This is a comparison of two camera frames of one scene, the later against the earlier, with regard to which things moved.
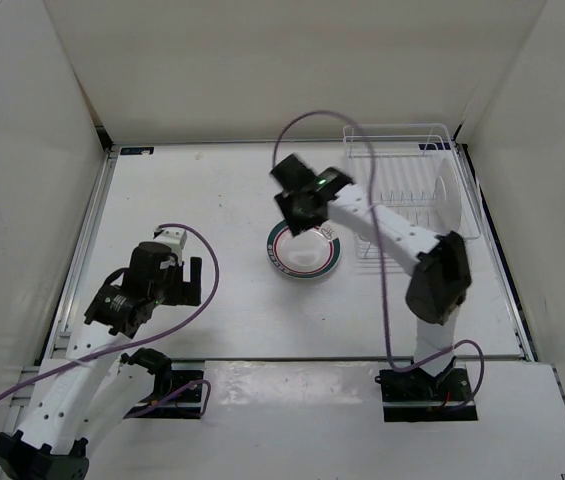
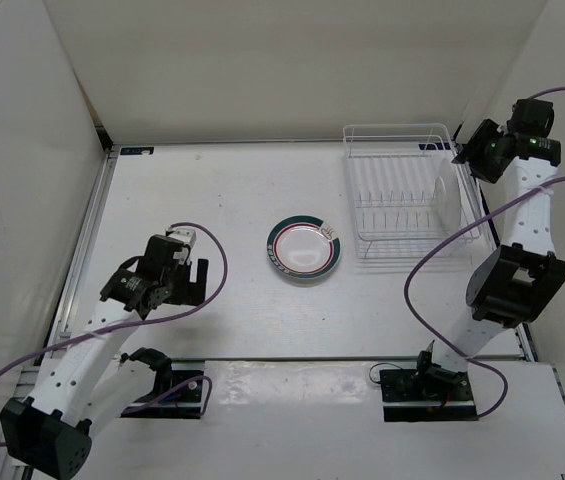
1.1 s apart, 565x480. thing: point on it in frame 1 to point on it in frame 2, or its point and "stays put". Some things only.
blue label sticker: x=141 y=150 stays put
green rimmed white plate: x=306 y=268 stays put
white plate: x=312 y=253 stays put
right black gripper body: x=297 y=219 to x=480 y=150
